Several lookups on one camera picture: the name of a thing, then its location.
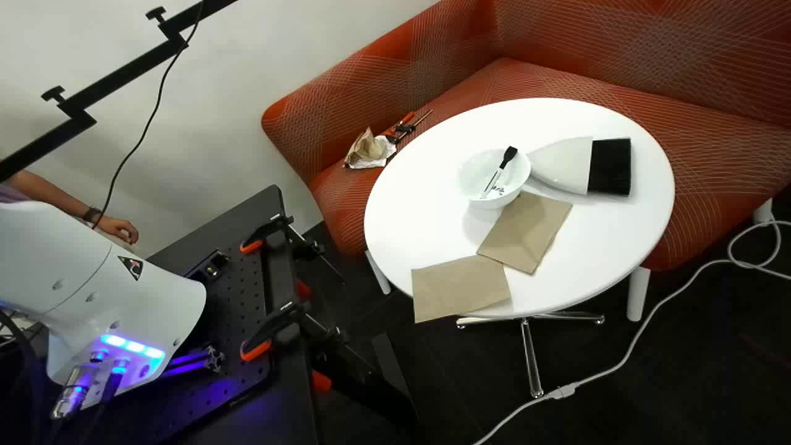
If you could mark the person's hand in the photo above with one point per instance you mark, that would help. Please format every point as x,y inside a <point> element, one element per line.
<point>119,228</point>

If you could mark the black and white marker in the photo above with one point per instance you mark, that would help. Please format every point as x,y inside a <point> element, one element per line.
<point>507,158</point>

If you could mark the person's forearm with watch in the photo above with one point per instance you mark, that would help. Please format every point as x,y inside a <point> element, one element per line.
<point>39,189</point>

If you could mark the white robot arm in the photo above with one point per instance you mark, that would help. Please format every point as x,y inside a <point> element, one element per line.
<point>114,321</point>

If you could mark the crumpled beige wrapper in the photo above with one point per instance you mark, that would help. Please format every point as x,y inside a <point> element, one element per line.
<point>370,151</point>

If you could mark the white bowl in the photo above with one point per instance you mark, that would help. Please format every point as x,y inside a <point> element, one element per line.
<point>479,170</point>

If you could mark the round white table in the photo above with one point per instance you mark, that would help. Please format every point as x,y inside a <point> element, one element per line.
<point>417,213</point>

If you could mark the white brush with black bristles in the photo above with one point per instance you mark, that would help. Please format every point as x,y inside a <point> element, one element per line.
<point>584,168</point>

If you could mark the orange sofa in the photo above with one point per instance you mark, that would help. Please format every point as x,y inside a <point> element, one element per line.
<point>707,80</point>

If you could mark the orange handled clamp upper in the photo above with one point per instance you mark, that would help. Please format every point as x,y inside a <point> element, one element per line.
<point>278,234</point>

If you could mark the orange handled clamp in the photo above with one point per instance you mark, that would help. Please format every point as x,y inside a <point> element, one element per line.
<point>278,234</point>
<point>333,360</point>

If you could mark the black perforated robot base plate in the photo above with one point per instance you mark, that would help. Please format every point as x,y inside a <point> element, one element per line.
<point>263,402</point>

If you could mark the black camera mount rail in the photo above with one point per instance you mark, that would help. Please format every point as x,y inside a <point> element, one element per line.
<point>77,104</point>

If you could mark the orange handled clamp lower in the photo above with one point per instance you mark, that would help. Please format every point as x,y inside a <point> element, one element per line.
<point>333,360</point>

